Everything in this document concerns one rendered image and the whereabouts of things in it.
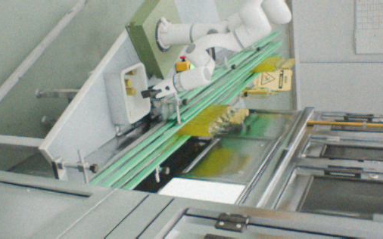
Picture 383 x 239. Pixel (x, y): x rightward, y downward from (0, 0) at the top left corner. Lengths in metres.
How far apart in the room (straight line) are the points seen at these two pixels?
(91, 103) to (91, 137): 0.13
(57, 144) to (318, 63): 6.65
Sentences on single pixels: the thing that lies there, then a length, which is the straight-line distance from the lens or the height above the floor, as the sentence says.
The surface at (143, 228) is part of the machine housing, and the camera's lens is 0.89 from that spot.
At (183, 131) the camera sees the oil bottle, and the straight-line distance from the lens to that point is 1.99.
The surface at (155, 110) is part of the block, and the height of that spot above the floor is 0.85.
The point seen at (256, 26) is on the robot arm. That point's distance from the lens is 1.65.
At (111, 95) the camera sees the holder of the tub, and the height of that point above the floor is 0.77.
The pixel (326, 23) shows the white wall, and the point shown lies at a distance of 7.73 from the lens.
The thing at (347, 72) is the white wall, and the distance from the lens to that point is 7.87.
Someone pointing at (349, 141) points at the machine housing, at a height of 1.62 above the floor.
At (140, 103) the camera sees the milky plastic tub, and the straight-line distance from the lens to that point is 1.93.
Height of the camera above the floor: 1.85
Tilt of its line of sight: 26 degrees down
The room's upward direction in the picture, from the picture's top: 93 degrees clockwise
